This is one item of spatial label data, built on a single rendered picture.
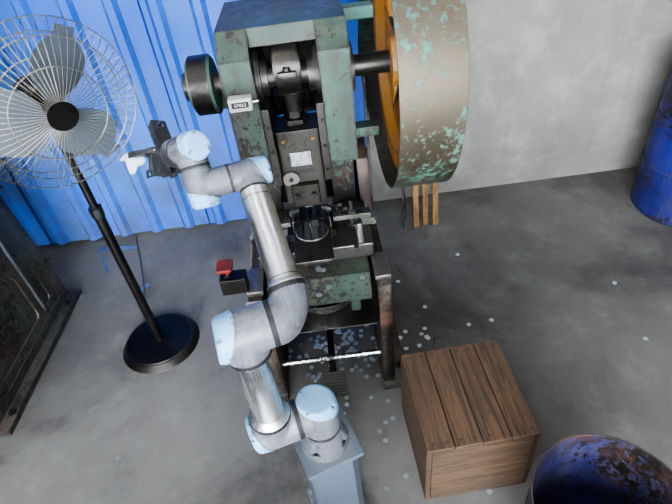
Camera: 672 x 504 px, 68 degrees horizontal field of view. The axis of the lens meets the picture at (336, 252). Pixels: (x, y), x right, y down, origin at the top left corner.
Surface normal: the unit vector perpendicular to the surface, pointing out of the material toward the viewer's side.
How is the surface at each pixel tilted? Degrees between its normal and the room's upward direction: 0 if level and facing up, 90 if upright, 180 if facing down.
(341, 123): 90
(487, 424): 0
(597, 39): 90
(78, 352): 0
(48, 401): 0
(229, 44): 45
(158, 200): 90
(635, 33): 90
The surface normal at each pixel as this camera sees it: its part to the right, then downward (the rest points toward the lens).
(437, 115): 0.09, 0.66
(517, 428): -0.10, -0.76
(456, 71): 0.06, 0.44
